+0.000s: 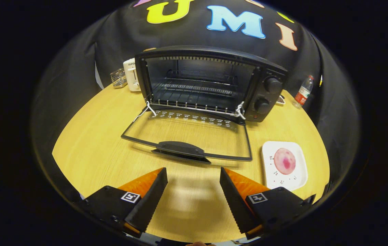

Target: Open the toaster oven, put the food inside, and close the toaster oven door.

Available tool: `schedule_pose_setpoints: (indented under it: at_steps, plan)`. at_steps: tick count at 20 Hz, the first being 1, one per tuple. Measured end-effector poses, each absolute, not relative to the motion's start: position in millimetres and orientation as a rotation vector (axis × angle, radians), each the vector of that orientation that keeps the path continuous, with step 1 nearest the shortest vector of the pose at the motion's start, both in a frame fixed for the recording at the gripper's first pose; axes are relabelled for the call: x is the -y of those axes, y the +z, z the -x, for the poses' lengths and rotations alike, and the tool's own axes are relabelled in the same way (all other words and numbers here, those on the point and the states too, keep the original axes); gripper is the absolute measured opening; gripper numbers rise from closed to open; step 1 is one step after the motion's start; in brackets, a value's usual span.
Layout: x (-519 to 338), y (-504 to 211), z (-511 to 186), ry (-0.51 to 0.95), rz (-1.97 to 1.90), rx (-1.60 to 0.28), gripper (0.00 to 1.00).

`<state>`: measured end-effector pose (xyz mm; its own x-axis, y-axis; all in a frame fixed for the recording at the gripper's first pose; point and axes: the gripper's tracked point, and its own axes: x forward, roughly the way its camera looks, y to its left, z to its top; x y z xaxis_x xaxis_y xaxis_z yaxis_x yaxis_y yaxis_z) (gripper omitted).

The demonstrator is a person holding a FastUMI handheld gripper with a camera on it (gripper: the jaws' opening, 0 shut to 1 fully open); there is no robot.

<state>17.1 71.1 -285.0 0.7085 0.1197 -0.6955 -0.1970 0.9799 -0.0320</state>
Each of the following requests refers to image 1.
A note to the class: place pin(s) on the glass toaster oven door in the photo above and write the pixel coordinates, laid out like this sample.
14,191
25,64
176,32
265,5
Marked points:
180,148

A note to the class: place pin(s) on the black toaster oven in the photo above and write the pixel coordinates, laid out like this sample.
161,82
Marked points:
272,85

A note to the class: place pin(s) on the white square plate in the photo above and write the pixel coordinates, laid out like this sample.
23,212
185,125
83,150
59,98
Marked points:
300,160

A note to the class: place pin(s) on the white bread toaster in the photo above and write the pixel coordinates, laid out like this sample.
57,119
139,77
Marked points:
132,75

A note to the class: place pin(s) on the black chair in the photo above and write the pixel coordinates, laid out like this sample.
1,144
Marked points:
328,188

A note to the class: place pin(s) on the black backdrop cloth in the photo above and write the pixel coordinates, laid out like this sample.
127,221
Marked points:
112,41

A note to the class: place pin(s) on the pink round ham slice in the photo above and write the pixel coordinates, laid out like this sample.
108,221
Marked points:
285,161

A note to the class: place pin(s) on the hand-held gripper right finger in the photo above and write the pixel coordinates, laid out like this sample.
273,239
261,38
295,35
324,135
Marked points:
235,201

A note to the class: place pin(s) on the clear plastic water bottle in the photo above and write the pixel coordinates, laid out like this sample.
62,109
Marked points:
303,94

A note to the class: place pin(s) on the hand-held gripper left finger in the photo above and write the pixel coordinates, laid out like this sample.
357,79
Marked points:
151,198

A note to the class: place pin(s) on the white sectioned bean dish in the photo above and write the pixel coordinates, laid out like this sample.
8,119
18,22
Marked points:
280,99

